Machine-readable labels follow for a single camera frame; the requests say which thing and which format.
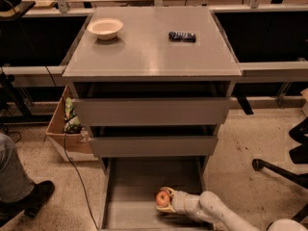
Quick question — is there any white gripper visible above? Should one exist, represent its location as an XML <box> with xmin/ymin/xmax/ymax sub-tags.
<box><xmin>156</xmin><ymin>187</ymin><xmax>188</xmax><ymax>215</ymax></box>

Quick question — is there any red apple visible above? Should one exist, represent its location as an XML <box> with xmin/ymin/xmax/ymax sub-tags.
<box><xmin>156</xmin><ymin>191</ymin><xmax>170</xmax><ymax>207</ymax></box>

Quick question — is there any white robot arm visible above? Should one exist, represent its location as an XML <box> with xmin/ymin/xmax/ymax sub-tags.
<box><xmin>156</xmin><ymin>187</ymin><xmax>261</xmax><ymax>231</ymax></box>

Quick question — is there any grey bottom drawer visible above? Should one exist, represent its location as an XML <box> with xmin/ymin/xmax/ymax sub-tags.
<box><xmin>99</xmin><ymin>157</ymin><xmax>213</xmax><ymax>231</ymax></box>

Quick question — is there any grey top drawer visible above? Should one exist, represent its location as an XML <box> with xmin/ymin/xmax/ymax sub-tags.
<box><xmin>73</xmin><ymin>98</ymin><xmax>231</xmax><ymax>126</ymax></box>

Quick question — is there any grey drawer cabinet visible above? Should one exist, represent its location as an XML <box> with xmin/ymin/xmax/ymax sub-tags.
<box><xmin>62</xmin><ymin>6</ymin><xmax>243</xmax><ymax>231</ymax></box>

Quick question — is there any cardboard box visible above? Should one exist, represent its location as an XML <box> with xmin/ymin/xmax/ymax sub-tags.
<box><xmin>45</xmin><ymin>87</ymin><xmax>96</xmax><ymax>162</ymax></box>

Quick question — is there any green snack bag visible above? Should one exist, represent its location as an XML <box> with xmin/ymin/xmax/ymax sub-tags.
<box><xmin>64</xmin><ymin>97</ymin><xmax>81</xmax><ymax>134</ymax></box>

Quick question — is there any black office chair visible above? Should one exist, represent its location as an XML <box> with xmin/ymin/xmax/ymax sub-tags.
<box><xmin>251</xmin><ymin>117</ymin><xmax>308</xmax><ymax>223</ymax></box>

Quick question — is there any black shoe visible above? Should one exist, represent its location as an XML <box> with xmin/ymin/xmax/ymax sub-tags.
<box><xmin>0</xmin><ymin>180</ymin><xmax>55</xmax><ymax>227</ymax></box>

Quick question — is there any grey trouser leg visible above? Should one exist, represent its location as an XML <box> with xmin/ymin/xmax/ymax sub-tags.
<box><xmin>0</xmin><ymin>134</ymin><xmax>34</xmax><ymax>203</ymax></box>

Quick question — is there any dark blue snack packet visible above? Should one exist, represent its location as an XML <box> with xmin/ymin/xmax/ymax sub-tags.
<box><xmin>168</xmin><ymin>32</ymin><xmax>196</xmax><ymax>42</ymax></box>

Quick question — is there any white bowl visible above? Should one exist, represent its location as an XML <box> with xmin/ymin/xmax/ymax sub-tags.
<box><xmin>87</xmin><ymin>18</ymin><xmax>123</xmax><ymax>40</ymax></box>

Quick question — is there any black floor cable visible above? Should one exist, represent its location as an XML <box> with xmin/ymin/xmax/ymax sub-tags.
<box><xmin>44</xmin><ymin>65</ymin><xmax>100</xmax><ymax>231</ymax></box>

